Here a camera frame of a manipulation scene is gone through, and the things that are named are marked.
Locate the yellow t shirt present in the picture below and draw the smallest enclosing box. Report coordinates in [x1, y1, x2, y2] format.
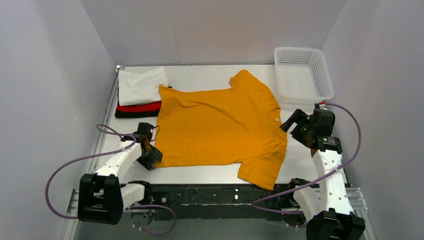
[154, 69, 288, 190]

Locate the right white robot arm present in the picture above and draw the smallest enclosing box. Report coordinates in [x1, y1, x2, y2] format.
[280, 107, 366, 240]

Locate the aluminium frame rail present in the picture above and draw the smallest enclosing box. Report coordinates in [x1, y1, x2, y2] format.
[77, 69, 366, 240]

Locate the white plastic basket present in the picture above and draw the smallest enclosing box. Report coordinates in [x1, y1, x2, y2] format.
[274, 47, 335, 104]

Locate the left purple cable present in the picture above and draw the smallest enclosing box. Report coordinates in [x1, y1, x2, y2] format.
[44, 124, 177, 237]

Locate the white folded t shirt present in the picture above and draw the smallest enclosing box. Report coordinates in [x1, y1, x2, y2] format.
[118, 66, 169, 106]

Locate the red folded t shirt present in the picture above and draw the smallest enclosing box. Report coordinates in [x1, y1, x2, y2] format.
[116, 101, 162, 113]

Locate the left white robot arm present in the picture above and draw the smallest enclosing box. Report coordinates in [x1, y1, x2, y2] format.
[77, 122, 163, 225]

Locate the black folded t shirt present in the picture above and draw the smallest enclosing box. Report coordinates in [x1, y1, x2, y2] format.
[114, 100, 160, 119]

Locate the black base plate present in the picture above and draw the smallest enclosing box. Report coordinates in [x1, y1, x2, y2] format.
[84, 181, 319, 222]

